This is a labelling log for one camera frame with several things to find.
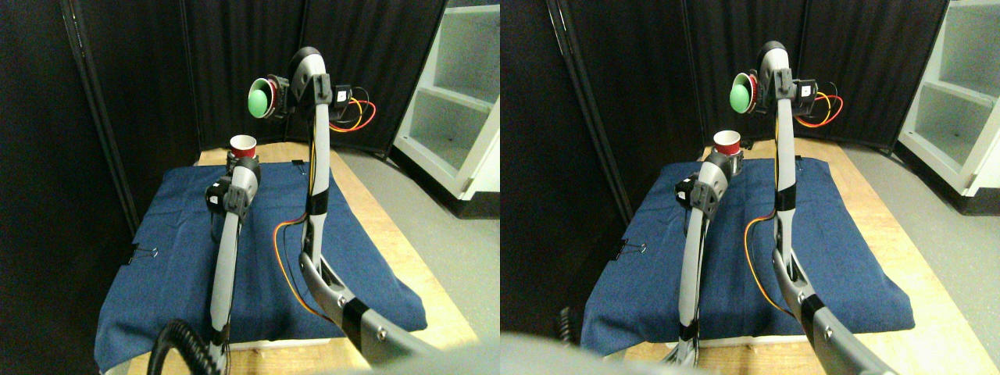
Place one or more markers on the red cup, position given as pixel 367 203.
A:
pixel 727 143
pixel 748 78
pixel 244 147
pixel 269 84

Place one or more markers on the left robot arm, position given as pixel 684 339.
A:
pixel 691 266
pixel 226 266

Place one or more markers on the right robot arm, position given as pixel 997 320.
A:
pixel 785 156
pixel 319 156

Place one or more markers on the black curtain stand pole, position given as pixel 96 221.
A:
pixel 98 101
pixel 586 101

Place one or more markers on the dark blue cloth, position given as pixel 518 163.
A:
pixel 375 281
pixel 851 281

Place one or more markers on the white shelf unit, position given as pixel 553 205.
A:
pixel 969 47
pixel 469 47

